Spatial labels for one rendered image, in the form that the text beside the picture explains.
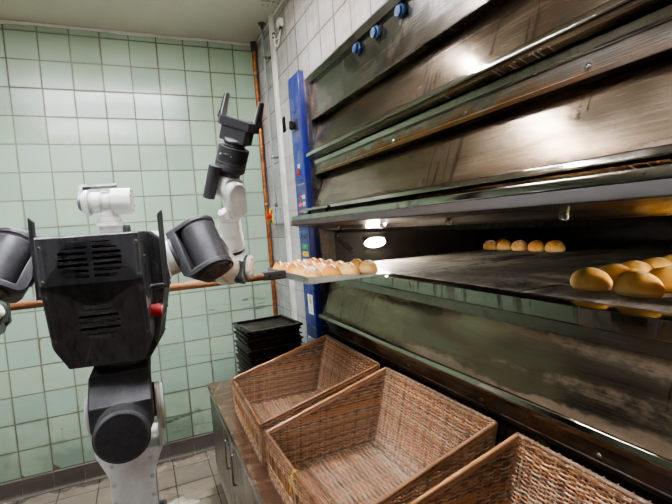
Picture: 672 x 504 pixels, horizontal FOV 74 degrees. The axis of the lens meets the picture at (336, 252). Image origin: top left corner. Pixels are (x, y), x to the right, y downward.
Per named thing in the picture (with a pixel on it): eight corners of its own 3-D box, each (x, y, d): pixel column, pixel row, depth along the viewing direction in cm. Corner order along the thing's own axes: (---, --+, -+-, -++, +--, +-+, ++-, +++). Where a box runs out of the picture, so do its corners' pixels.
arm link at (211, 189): (252, 166, 130) (244, 203, 133) (230, 156, 136) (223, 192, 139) (220, 162, 121) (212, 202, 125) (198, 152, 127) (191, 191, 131)
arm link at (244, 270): (250, 293, 143) (233, 272, 123) (211, 290, 144) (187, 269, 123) (255, 259, 147) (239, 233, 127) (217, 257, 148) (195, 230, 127)
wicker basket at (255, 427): (331, 388, 221) (327, 333, 220) (387, 434, 169) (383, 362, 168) (232, 410, 203) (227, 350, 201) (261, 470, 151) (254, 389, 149)
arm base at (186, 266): (238, 272, 120) (231, 257, 110) (193, 294, 117) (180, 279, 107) (217, 227, 125) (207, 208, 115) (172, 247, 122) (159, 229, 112)
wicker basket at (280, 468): (391, 437, 167) (387, 364, 165) (508, 524, 116) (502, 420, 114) (265, 476, 147) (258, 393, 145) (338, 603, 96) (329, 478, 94)
